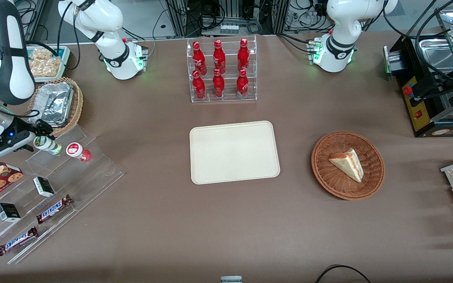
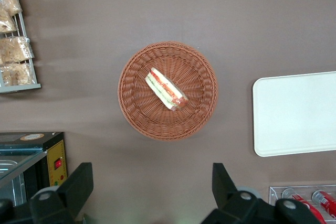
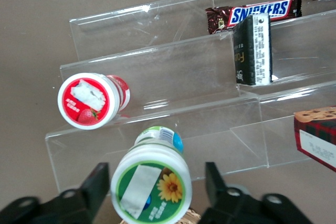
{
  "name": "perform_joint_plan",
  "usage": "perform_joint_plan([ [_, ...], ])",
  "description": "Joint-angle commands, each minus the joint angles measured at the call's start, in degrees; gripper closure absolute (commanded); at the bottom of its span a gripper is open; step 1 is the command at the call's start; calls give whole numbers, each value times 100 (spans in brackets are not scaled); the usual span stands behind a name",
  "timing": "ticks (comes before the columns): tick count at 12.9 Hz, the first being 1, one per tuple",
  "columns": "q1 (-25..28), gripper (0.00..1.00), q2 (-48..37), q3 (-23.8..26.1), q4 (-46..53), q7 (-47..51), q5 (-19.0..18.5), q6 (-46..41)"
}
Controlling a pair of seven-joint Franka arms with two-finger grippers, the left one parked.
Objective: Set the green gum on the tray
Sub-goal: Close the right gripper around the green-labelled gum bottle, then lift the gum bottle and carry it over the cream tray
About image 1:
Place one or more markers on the aluminium frame equipment rack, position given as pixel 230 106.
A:
pixel 230 11

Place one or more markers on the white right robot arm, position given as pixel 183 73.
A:
pixel 10 59

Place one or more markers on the snickers chocolate bar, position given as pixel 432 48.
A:
pixel 53 209
pixel 17 241

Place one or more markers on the light wicker basket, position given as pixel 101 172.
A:
pixel 78 106

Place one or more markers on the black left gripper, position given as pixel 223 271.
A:
pixel 434 90

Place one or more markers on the small black box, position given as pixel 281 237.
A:
pixel 44 186
pixel 8 212

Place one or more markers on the white rectangular snack bin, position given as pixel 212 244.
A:
pixel 66 59

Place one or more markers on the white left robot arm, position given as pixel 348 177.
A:
pixel 338 47

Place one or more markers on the wrapped triangle sandwich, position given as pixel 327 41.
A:
pixel 348 164

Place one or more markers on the large rice cracker bag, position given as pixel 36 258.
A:
pixel 45 67

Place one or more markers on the white power strip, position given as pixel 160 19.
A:
pixel 229 28

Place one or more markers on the clear acrylic bottle rack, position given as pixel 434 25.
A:
pixel 229 67

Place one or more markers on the red label yogurt cup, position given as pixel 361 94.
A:
pixel 78 151

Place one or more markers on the red cola bottle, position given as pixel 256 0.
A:
pixel 219 59
pixel 243 57
pixel 242 84
pixel 218 84
pixel 199 59
pixel 199 87

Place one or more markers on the beige plastic tray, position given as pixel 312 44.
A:
pixel 234 152

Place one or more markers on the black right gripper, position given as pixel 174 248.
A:
pixel 19 134

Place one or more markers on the brown round wicker basket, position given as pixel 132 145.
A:
pixel 340 184

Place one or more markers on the black sealing machine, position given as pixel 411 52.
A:
pixel 423 114

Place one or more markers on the clear acrylic stepped display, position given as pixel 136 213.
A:
pixel 89 173

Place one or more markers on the aluminium foil container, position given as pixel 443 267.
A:
pixel 57 102

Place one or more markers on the small grey edge device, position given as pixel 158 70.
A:
pixel 231 279

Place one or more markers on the small rice cracker bag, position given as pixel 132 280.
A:
pixel 41 53

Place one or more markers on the green label yogurt cup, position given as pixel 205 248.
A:
pixel 51 147

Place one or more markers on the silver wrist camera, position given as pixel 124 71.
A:
pixel 8 143

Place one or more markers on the red emergency stop button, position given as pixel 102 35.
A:
pixel 407 90

